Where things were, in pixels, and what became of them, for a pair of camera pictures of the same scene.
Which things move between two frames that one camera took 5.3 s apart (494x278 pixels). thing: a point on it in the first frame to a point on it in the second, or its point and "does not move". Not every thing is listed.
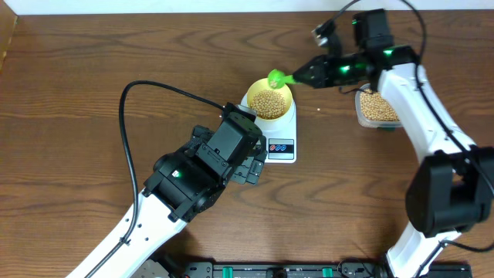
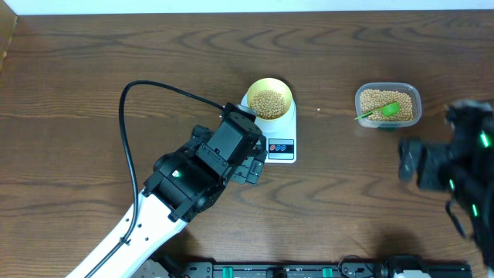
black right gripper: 323,76 to 432,154
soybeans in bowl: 268,104 does not move
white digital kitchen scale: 280,134 does not move
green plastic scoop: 277,79 to 389,110
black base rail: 343,269 does not move
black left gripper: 243,171 does not move
